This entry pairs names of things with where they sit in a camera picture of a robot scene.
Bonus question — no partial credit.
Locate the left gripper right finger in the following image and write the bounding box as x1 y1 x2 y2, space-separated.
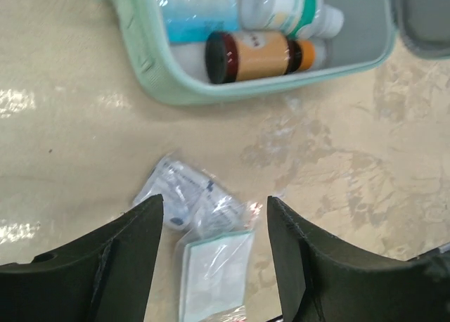
266 196 449 321

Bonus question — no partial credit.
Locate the clear bottle green label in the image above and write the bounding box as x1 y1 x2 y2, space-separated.
239 0 345 39

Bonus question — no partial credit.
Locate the blue plaster packet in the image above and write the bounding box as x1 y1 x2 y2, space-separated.
156 0 240 44

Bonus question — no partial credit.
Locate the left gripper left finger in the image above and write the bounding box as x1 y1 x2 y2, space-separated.
1 195 163 321

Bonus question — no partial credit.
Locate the small clear plaster bag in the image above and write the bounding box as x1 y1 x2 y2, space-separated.
132 154 262 239

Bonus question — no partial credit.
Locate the brown medicine bottle orange cap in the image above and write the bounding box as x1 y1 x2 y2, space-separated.
205 32 327 84

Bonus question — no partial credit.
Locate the mint green medicine case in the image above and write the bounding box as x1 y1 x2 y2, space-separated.
101 0 449 105

